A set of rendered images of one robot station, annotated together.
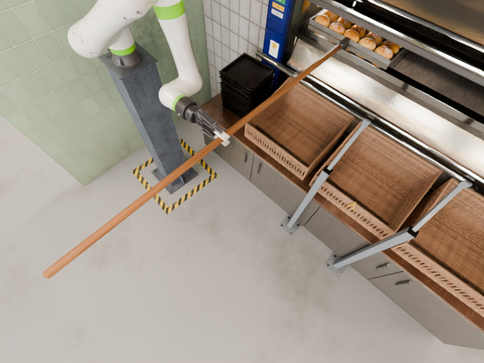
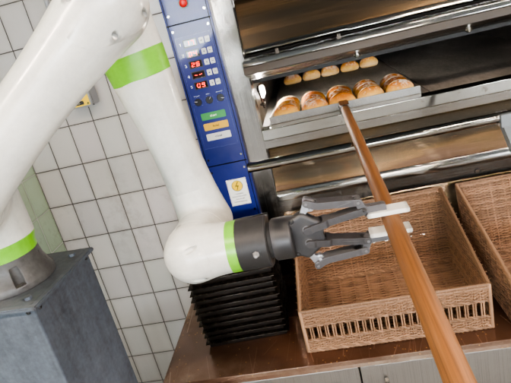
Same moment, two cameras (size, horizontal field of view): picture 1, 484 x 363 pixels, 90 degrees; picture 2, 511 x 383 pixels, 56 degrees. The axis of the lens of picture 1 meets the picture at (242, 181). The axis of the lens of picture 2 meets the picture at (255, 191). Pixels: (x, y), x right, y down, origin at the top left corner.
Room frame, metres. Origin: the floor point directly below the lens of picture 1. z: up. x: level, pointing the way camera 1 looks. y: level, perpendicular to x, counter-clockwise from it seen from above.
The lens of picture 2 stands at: (0.12, 0.65, 1.56)
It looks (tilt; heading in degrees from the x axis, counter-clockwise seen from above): 19 degrees down; 330
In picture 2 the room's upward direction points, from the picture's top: 14 degrees counter-clockwise
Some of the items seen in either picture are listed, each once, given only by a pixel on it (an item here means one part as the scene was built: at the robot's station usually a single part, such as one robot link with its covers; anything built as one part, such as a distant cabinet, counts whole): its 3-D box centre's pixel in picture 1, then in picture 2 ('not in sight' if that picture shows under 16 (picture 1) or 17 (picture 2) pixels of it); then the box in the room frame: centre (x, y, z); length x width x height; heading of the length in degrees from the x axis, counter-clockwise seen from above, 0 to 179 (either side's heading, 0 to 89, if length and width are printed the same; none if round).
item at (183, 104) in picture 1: (187, 108); (256, 241); (0.81, 0.28, 1.20); 0.12 x 0.06 x 0.09; 141
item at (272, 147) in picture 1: (296, 127); (379, 262); (1.18, -0.35, 0.72); 0.56 x 0.49 x 0.28; 51
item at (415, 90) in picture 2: (362, 28); (339, 96); (1.58, -0.66, 1.19); 0.55 x 0.36 x 0.03; 50
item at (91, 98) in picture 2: not in sight; (78, 93); (1.93, 0.22, 1.46); 0.10 x 0.07 x 0.10; 51
